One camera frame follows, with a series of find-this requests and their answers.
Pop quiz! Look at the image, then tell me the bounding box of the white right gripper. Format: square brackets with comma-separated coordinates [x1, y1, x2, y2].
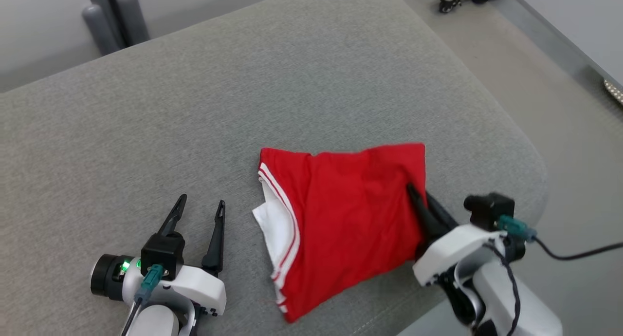
[406, 184, 508, 286]

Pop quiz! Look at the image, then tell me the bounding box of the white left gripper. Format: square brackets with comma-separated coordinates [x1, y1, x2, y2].
[122, 194, 227, 323]

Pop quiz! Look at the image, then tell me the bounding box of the red Bulls 23 jersey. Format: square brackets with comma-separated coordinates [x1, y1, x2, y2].
[252, 142, 429, 324]

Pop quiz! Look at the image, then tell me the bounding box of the left teal plug camera cable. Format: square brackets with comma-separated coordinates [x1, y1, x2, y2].
[121, 263, 164, 336]

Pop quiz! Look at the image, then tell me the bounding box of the teal plug camera cable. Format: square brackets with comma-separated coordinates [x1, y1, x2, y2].
[497, 215, 623, 261]
[121, 263, 164, 336]

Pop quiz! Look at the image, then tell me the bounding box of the right teal plug camera cable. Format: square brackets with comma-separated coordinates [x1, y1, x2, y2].
[497, 215, 623, 261]

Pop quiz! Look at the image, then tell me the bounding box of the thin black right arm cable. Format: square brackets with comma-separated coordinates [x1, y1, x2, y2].
[481, 243, 522, 336]

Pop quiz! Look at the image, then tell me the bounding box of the grey rounded partition post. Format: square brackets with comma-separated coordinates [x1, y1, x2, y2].
[115, 0, 151, 46]
[81, 3, 120, 56]

